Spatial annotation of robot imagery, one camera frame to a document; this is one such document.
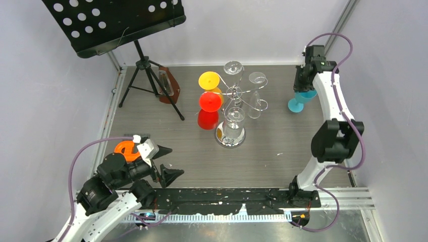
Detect clear wine glass right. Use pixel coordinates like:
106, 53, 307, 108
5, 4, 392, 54
248, 72, 266, 119

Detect grey building baseplate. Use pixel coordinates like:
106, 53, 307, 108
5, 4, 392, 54
134, 134, 150, 138

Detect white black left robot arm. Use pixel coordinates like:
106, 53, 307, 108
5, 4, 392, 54
53, 143, 184, 241

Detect clear ribbed wine glass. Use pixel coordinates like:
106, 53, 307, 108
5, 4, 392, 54
223, 106, 245, 139

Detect brown wooden metronome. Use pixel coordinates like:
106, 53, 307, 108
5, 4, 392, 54
158, 67, 180, 104

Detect blue wine glass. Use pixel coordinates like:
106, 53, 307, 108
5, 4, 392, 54
288, 90, 317, 113

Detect red wine glass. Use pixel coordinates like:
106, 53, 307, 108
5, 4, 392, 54
197, 92, 223, 130

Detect black music stand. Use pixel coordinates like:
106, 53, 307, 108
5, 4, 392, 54
43, 0, 186, 120

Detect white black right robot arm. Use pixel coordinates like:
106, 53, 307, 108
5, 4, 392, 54
288, 45, 364, 207

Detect clear wine glass rear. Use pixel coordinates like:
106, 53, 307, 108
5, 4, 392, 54
224, 60, 244, 108

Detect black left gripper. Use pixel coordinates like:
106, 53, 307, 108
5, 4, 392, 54
115, 145, 185, 187

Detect orange curved toy tube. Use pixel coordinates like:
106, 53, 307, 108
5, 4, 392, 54
114, 140, 141, 163

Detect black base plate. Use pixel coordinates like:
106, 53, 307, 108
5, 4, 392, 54
141, 188, 321, 215

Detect yellow wine glass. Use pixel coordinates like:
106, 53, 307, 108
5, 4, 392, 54
198, 71, 222, 96

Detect chrome wine glass rack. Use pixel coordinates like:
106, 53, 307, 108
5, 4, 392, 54
214, 72, 269, 149

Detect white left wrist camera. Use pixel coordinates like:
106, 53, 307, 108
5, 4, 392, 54
133, 135, 159, 168

